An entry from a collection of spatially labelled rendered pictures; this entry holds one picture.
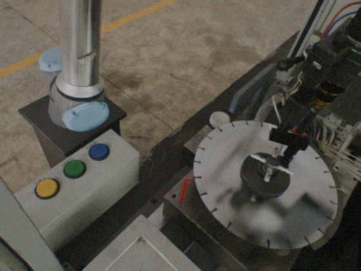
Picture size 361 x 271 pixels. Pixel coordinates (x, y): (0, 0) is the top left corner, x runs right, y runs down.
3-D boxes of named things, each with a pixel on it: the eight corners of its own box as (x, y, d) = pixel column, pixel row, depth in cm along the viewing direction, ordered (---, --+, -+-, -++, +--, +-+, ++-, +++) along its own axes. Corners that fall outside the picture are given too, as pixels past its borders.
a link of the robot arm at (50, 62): (80, 73, 96) (74, 36, 86) (96, 99, 89) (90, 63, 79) (42, 82, 91) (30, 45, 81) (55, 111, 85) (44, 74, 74)
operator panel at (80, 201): (52, 257, 69) (36, 234, 58) (26, 226, 73) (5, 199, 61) (139, 182, 84) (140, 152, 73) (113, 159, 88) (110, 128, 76)
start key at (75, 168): (73, 182, 67) (72, 178, 65) (62, 171, 68) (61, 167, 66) (87, 171, 69) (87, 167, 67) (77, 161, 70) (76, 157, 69)
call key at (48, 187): (45, 203, 63) (43, 199, 61) (35, 191, 64) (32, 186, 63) (62, 191, 65) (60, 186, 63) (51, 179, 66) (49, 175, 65)
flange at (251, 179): (271, 150, 72) (275, 144, 70) (298, 188, 65) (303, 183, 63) (232, 160, 68) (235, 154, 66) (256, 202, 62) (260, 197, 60)
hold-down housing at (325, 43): (292, 129, 60) (348, 44, 44) (274, 115, 62) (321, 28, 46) (306, 118, 63) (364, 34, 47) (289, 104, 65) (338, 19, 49)
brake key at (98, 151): (98, 164, 70) (97, 159, 69) (87, 154, 72) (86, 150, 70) (111, 154, 72) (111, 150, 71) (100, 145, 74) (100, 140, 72)
